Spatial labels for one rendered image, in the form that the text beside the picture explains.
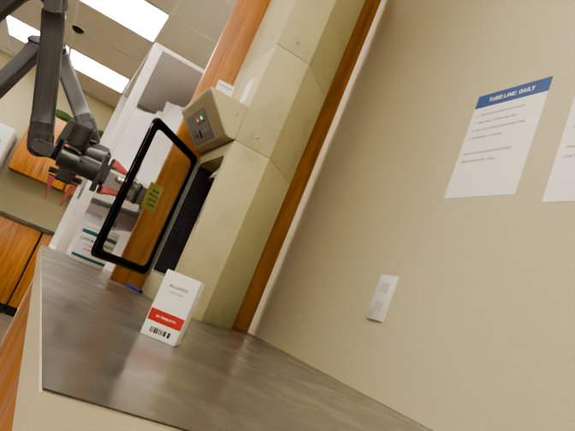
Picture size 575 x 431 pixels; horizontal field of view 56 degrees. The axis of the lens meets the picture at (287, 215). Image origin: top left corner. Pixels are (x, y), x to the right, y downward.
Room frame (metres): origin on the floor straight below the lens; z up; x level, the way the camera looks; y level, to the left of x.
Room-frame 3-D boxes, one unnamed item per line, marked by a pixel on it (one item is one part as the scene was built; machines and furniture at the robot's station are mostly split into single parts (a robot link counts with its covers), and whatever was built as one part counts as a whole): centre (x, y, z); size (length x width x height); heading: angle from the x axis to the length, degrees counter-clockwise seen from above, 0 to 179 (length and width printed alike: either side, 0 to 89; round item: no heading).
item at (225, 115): (1.51, 0.32, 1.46); 0.32 x 0.12 x 0.10; 22
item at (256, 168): (1.58, 0.15, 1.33); 0.32 x 0.25 x 0.77; 22
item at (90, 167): (1.44, 0.54, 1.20); 0.07 x 0.07 x 0.10; 23
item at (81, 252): (2.08, 0.64, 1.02); 0.13 x 0.13 x 0.15
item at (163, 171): (1.52, 0.38, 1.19); 0.30 x 0.01 x 0.40; 164
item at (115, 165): (1.47, 0.47, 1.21); 0.09 x 0.07 x 0.07; 113
